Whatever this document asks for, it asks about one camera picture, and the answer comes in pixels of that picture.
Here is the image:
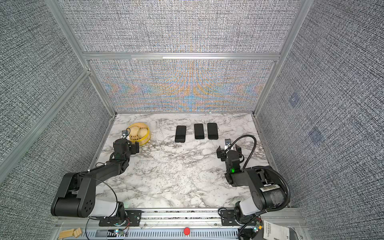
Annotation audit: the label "black phone case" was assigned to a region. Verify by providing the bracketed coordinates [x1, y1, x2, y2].
[207, 122, 220, 141]
[175, 125, 187, 144]

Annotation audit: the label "light blue phone case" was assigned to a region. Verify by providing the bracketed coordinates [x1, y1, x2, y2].
[193, 123, 205, 140]

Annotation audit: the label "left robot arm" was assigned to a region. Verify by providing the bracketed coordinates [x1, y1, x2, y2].
[51, 138, 140, 226]

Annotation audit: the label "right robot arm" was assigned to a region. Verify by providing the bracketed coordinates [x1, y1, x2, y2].
[216, 146, 291, 225]

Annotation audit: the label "yellow bamboo steamer basket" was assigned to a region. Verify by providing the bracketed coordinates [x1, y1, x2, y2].
[128, 123, 151, 146]

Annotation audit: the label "right steamed bun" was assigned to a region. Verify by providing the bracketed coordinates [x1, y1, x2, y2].
[137, 128, 148, 139]

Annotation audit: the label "steamed bun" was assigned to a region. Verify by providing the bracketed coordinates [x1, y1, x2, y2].
[130, 126, 140, 136]
[137, 128, 148, 139]

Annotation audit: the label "left steamed bun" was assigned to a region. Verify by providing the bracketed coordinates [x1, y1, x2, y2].
[130, 126, 140, 136]

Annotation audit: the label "white paper label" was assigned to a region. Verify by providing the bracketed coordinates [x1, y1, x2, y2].
[263, 221, 290, 240]

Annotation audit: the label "red emergency button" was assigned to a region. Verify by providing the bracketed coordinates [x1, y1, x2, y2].
[183, 228, 191, 236]

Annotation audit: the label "wooden blocks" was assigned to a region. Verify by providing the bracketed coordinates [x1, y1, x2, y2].
[58, 228, 83, 240]

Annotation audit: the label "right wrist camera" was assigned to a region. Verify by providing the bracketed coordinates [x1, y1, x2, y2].
[225, 139, 232, 150]

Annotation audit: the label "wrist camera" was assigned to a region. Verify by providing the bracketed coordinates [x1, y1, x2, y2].
[122, 128, 131, 139]
[225, 139, 232, 150]

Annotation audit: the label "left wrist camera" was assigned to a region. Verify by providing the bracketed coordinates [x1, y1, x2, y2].
[122, 128, 131, 139]

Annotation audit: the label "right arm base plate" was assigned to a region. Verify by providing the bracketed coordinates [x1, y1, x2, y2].
[218, 209, 255, 226]

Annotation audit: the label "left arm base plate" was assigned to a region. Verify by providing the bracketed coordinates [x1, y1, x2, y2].
[99, 210, 143, 227]

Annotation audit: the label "aluminium front rail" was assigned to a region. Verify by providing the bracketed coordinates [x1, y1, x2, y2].
[55, 207, 310, 240]

